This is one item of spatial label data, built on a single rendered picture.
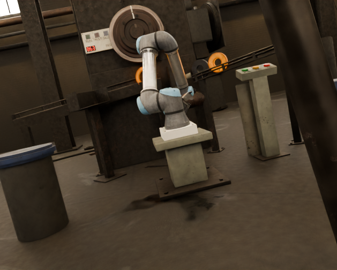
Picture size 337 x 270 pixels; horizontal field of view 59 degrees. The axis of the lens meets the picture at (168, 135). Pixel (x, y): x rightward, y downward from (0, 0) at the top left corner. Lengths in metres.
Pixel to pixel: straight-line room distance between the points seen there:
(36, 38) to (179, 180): 4.24
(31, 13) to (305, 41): 5.48
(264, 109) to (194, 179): 0.68
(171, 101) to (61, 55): 7.50
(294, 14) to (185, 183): 1.58
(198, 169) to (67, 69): 7.53
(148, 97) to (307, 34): 1.59
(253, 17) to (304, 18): 9.48
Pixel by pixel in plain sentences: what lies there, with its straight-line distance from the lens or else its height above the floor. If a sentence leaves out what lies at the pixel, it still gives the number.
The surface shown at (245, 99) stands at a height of 0.41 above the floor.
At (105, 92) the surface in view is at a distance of 2.45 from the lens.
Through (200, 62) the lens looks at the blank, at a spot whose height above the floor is 0.76.
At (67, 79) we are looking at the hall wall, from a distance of 8.97.
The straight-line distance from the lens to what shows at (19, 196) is 1.61.
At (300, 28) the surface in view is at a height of 0.56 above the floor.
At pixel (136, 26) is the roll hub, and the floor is 1.15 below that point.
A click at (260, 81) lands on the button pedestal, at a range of 2.05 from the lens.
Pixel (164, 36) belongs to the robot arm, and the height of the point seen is 0.90.
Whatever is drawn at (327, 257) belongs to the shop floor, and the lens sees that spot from 1.02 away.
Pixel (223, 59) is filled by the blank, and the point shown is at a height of 0.73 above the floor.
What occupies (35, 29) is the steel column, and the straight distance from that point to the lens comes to 5.55.
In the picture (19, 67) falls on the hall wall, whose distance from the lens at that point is 9.36.
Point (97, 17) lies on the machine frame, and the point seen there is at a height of 1.35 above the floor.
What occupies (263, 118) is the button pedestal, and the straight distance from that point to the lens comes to 2.07.
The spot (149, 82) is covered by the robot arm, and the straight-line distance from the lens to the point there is 1.83.
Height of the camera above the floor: 0.54
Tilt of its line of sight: 7 degrees down
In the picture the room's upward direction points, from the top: 12 degrees counter-clockwise
